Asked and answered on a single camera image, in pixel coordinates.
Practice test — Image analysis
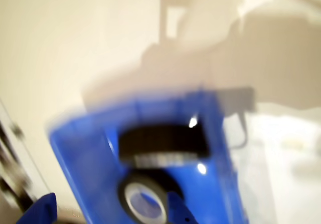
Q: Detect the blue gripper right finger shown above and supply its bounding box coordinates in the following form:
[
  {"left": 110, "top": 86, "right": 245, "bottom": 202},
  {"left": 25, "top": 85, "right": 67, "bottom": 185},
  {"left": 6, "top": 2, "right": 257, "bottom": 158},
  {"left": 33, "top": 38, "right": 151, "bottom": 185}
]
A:
[{"left": 167, "top": 192, "right": 199, "bottom": 224}]

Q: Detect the blue plastic bin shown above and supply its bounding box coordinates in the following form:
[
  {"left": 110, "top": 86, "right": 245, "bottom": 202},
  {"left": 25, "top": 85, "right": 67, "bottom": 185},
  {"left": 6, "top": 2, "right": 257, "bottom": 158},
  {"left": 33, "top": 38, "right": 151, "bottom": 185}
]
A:
[{"left": 46, "top": 89, "right": 252, "bottom": 224}]

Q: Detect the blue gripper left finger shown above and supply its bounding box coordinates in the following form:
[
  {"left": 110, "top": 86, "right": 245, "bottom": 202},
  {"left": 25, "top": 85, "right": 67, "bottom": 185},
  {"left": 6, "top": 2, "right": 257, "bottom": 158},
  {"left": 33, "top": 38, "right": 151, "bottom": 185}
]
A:
[{"left": 19, "top": 192, "right": 58, "bottom": 224}]

